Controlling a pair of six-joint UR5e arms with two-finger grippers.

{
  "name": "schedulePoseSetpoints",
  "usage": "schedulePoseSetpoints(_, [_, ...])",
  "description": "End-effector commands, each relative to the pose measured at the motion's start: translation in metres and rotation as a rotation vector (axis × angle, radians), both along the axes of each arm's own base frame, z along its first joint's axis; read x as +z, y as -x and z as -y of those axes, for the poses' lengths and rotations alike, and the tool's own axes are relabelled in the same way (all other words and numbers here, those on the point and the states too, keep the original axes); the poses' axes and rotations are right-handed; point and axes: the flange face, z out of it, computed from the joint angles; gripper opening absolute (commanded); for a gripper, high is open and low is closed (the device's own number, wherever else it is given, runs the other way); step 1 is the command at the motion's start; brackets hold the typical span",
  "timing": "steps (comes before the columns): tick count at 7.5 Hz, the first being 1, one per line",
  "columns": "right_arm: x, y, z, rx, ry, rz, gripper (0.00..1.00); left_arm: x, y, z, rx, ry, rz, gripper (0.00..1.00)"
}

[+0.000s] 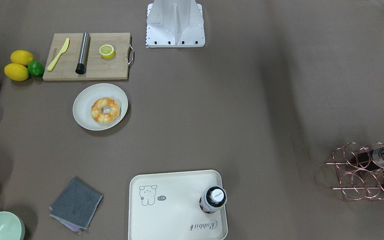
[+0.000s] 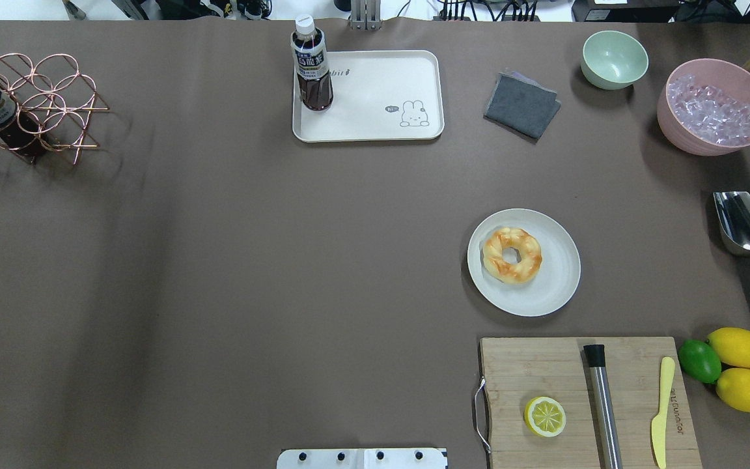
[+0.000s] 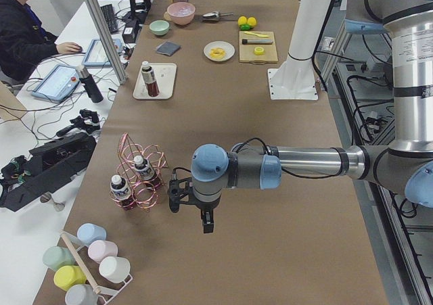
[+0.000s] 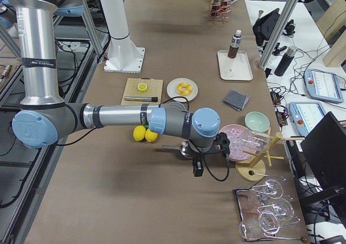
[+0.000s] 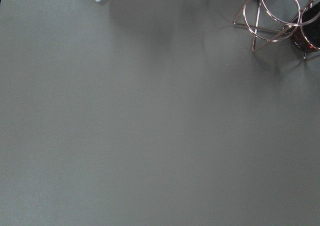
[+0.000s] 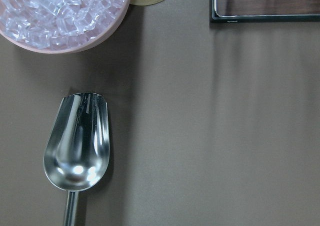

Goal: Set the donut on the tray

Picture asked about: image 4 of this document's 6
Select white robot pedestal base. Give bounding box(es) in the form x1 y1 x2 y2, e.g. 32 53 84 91
101 0 145 74

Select black thermos bottle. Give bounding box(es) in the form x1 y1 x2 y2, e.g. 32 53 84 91
274 45 298 76

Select aluminium frame post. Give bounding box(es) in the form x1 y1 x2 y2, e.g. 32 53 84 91
258 0 298 69

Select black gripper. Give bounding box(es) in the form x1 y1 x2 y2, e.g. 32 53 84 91
189 132 230 177

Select steel muddler black tip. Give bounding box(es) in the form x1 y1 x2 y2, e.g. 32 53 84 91
124 96 158 102

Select white round plate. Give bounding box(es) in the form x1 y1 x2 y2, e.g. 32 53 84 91
167 78 198 102

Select glazed twisted donut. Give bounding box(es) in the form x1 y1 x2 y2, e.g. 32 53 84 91
176 82 193 96

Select mint green bowl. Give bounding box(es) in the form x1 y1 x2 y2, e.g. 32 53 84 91
244 111 270 133

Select yellow lemon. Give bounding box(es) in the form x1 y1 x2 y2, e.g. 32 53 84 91
144 129 158 143
132 125 147 142

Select lemon half slice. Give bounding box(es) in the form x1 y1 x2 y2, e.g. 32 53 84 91
137 83 148 92

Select mirror tray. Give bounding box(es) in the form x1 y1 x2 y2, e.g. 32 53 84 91
234 188 308 243

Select cream rectangular tray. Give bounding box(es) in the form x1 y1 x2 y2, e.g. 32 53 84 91
217 50 253 81

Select blue teach pendant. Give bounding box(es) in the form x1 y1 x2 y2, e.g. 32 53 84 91
289 102 326 136
304 69 344 103

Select dark tea bottle on tray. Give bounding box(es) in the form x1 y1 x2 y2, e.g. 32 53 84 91
228 30 242 58

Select clear glass cup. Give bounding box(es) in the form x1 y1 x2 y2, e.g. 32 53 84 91
238 199 294 241

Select copper wire bottle rack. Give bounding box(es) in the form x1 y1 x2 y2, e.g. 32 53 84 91
208 0 231 23

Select wooden cup tree stand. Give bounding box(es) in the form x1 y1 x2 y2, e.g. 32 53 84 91
236 130 305 182

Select grey folded cloth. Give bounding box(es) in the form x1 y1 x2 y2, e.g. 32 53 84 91
223 90 249 111

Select pink bowl of ice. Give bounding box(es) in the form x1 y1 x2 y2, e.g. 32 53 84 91
219 124 270 162

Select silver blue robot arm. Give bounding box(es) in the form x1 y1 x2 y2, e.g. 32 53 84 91
8 0 230 177

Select black monitor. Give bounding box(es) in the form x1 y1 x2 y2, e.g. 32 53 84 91
301 112 345 188

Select bamboo cutting board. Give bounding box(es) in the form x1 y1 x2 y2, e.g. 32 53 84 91
121 78 163 105

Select steel scoop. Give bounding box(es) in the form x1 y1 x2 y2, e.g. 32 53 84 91
162 140 192 159

